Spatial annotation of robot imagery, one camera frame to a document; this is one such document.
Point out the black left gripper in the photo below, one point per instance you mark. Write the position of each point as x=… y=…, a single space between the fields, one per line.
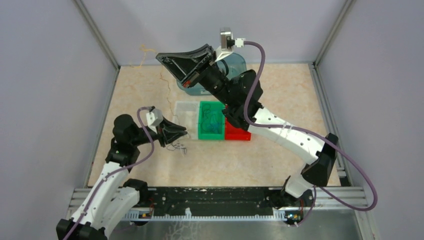
x=164 y=136

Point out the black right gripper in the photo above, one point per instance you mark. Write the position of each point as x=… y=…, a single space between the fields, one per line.
x=182 y=65

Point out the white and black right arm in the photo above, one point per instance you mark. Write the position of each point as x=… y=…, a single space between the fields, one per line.
x=243 y=110

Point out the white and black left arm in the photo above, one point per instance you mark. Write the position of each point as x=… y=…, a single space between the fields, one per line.
x=114 y=194

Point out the white plastic bin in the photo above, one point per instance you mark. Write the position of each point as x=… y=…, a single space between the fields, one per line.
x=186 y=114

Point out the teal transparent plastic tub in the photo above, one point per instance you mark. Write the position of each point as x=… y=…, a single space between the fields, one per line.
x=231 y=66

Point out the green plastic bin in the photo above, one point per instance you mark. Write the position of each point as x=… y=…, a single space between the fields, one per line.
x=211 y=124

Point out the red plastic bin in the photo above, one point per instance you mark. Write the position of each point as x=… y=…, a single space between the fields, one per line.
x=232 y=133

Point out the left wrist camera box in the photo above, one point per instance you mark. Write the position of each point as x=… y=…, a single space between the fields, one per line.
x=154 y=118

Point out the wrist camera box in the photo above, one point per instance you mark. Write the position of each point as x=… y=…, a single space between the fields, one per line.
x=227 y=44
x=154 y=118

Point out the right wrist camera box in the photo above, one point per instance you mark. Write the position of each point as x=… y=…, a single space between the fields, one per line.
x=227 y=44

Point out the aluminium frame rail left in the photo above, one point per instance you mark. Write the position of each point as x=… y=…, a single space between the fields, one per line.
x=105 y=48

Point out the aluminium frame rail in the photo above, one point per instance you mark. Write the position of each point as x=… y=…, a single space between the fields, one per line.
x=105 y=48
x=365 y=221

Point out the aluminium frame rail right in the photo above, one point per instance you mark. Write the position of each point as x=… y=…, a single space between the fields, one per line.
x=365 y=221

